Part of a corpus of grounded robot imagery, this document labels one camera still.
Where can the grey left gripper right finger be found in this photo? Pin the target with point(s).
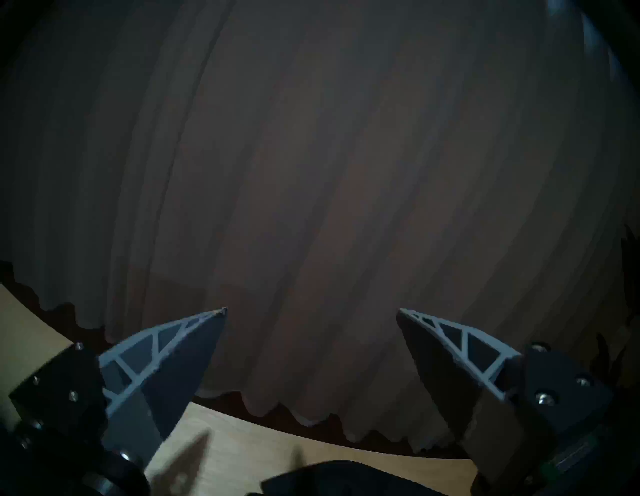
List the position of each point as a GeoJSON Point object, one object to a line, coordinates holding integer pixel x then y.
{"type": "Point", "coordinates": [460, 395]}

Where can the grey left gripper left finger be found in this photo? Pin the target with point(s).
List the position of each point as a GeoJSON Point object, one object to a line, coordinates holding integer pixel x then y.
{"type": "Point", "coordinates": [170, 380]}

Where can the black t-shirt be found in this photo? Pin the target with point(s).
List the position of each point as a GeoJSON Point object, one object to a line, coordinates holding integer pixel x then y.
{"type": "Point", "coordinates": [345, 480]}

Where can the brown pleated curtain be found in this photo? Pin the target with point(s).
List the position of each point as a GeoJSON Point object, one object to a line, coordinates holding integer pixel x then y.
{"type": "Point", "coordinates": [325, 175]}

